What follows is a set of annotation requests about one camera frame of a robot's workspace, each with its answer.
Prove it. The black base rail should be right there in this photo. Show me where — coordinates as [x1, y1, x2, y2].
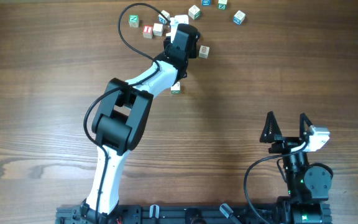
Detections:
[55, 203, 334, 224]

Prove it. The red I block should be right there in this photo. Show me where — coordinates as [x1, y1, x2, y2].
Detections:
[142, 26, 154, 39]

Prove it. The blue white back block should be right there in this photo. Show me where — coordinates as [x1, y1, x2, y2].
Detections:
[158, 10, 170, 24]

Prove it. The teal green N block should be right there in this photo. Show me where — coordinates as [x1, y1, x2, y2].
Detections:
[129, 15, 139, 28]

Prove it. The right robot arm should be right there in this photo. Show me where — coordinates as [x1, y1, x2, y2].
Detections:
[260, 111, 333, 224]

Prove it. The pale pink block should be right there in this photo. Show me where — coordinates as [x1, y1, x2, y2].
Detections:
[153, 23, 163, 36]

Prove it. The green V block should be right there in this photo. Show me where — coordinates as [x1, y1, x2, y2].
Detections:
[188, 5, 201, 20]

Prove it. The green z block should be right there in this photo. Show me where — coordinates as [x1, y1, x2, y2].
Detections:
[218, 0, 227, 10]
[170, 82, 181, 94]

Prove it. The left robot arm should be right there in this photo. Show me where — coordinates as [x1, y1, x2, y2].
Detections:
[70, 24, 261, 223]

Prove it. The yellow K block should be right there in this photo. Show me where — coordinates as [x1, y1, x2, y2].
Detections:
[198, 45, 209, 58]

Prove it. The blue block far right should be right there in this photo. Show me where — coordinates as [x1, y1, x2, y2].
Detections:
[233, 10, 246, 25]

